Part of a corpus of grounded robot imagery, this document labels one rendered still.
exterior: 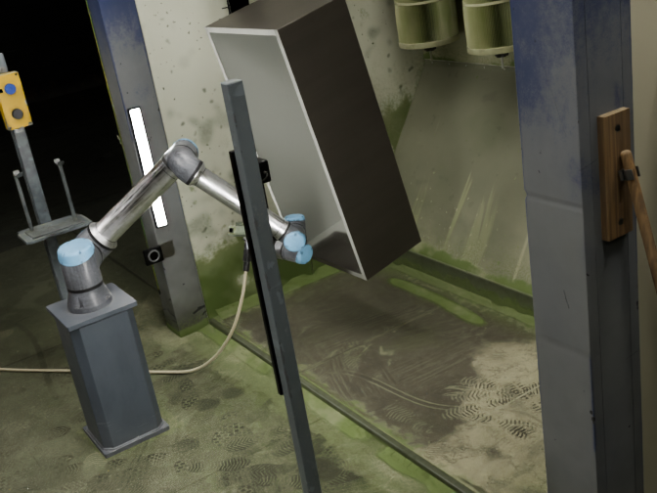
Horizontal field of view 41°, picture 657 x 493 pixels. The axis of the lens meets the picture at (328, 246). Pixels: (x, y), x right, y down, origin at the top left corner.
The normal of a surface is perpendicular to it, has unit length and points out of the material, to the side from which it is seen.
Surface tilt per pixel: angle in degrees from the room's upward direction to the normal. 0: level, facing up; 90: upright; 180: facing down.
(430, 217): 57
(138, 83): 90
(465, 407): 0
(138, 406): 90
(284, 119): 90
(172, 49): 90
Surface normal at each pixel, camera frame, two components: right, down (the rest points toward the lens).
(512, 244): -0.77, -0.23
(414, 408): -0.15, -0.92
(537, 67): -0.82, 0.33
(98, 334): 0.55, 0.23
